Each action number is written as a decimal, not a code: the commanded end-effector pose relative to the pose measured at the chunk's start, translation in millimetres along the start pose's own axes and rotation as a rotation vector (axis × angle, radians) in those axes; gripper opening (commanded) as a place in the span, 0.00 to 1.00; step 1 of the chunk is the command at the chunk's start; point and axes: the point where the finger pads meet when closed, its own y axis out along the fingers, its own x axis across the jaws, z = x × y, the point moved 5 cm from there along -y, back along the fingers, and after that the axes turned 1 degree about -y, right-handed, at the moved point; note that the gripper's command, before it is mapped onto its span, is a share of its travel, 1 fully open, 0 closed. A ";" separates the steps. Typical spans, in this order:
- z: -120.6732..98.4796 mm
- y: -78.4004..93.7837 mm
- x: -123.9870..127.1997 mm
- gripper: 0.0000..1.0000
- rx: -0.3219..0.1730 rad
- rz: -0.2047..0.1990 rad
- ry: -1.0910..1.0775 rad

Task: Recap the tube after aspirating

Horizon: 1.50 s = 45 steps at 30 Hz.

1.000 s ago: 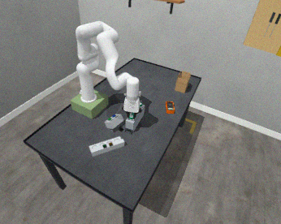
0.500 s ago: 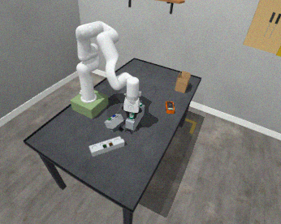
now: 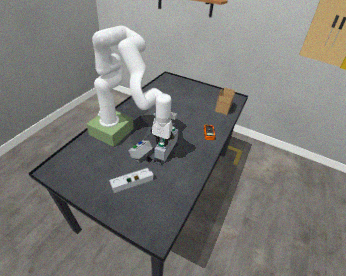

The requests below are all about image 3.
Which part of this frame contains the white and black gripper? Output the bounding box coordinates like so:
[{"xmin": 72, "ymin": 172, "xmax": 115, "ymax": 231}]
[{"xmin": 150, "ymin": 118, "xmax": 175, "ymax": 147}]

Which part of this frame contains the light grey panel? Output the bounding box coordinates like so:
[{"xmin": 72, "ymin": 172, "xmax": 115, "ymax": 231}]
[{"xmin": 110, "ymin": 168, "xmax": 153, "ymax": 193}]

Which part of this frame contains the small brown cardboard box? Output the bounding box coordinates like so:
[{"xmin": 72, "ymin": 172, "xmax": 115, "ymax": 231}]
[{"xmin": 215, "ymin": 87, "xmax": 235, "ymax": 115}]

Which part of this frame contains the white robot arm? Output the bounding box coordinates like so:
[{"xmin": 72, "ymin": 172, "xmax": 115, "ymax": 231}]
[{"xmin": 93, "ymin": 26, "xmax": 177, "ymax": 127}]

